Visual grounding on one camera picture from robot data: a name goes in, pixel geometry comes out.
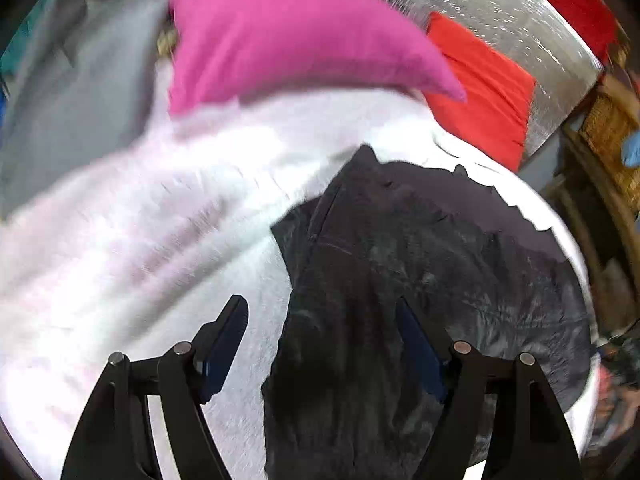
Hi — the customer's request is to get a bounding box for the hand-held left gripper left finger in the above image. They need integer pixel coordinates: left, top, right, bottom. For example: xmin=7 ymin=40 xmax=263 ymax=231
xmin=60 ymin=295 xmax=250 ymax=480

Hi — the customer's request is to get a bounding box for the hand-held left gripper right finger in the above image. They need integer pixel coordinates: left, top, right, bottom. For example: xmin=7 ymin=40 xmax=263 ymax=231
xmin=394 ymin=297 xmax=586 ymax=480

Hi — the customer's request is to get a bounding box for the black quilted jacket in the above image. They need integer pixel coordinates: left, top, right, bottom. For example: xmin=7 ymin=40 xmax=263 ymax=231
xmin=261 ymin=144 xmax=593 ymax=480

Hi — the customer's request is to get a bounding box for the white embossed bedspread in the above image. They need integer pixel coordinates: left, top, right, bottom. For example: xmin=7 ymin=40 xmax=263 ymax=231
xmin=0 ymin=50 xmax=601 ymax=480

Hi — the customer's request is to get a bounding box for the red pillow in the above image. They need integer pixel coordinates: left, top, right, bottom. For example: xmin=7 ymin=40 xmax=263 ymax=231
xmin=425 ymin=12 xmax=538 ymax=173

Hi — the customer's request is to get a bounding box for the wicker basket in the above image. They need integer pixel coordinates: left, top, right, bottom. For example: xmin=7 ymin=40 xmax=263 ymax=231
xmin=582 ymin=92 xmax=640 ymax=206

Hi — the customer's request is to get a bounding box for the blue cloth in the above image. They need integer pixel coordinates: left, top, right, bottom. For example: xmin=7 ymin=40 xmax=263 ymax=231
xmin=620 ymin=130 xmax=640 ymax=168

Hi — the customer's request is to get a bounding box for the grey garment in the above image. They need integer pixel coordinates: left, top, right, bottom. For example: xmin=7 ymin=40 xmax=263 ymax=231
xmin=0 ymin=0 xmax=173 ymax=221

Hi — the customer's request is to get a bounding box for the pink pillow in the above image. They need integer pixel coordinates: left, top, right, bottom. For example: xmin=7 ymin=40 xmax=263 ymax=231
xmin=167 ymin=0 xmax=468 ymax=117

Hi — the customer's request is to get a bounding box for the silver foil insulation mat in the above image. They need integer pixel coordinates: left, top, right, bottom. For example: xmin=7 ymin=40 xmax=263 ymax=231
xmin=330 ymin=0 xmax=606 ymax=161

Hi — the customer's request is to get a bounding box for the teal shirt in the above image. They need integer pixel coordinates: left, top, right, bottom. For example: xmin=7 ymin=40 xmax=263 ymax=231
xmin=0 ymin=7 xmax=43 ymax=78

